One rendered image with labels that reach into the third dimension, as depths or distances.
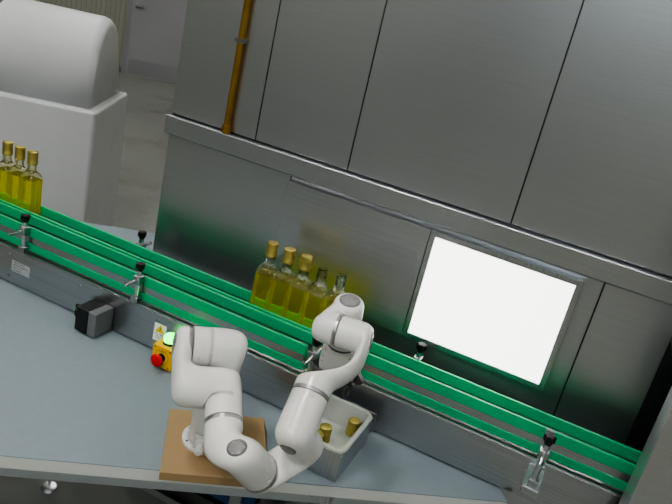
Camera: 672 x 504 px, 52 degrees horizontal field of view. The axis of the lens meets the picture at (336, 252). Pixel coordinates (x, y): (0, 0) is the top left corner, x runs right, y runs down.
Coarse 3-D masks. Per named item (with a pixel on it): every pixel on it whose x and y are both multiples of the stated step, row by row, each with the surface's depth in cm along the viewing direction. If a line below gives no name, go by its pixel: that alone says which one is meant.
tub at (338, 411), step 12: (336, 408) 194; (348, 408) 193; (360, 408) 192; (324, 420) 195; (336, 420) 195; (360, 420) 192; (336, 432) 191; (360, 432) 182; (324, 444) 173; (336, 444) 186; (348, 444) 175
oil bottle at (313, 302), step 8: (312, 288) 200; (320, 288) 200; (328, 288) 202; (312, 296) 200; (320, 296) 199; (304, 304) 202; (312, 304) 201; (320, 304) 200; (304, 312) 202; (312, 312) 201; (320, 312) 202; (304, 320) 203; (312, 320) 202
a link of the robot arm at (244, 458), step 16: (208, 416) 151; (224, 416) 150; (240, 416) 153; (208, 432) 148; (224, 432) 146; (240, 432) 148; (208, 448) 144; (224, 448) 142; (240, 448) 141; (256, 448) 143; (224, 464) 140; (240, 464) 140; (256, 464) 142; (272, 464) 149; (240, 480) 144; (256, 480) 145; (272, 480) 149
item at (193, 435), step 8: (192, 416) 171; (200, 416) 168; (192, 424) 171; (200, 424) 169; (184, 432) 175; (192, 432) 171; (200, 432) 169; (184, 440) 172; (192, 440) 171; (200, 440) 169; (192, 448) 170; (200, 448) 167
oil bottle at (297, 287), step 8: (296, 280) 202; (304, 280) 202; (288, 288) 203; (296, 288) 202; (304, 288) 201; (288, 296) 204; (296, 296) 202; (304, 296) 202; (288, 304) 204; (296, 304) 203; (288, 312) 205; (296, 312) 204; (296, 320) 204
